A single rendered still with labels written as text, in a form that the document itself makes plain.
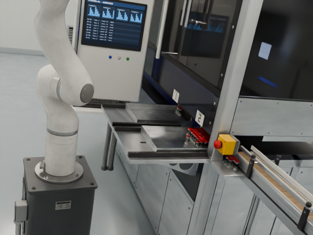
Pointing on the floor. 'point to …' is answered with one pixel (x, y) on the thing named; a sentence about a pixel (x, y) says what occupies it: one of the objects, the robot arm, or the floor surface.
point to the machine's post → (225, 109)
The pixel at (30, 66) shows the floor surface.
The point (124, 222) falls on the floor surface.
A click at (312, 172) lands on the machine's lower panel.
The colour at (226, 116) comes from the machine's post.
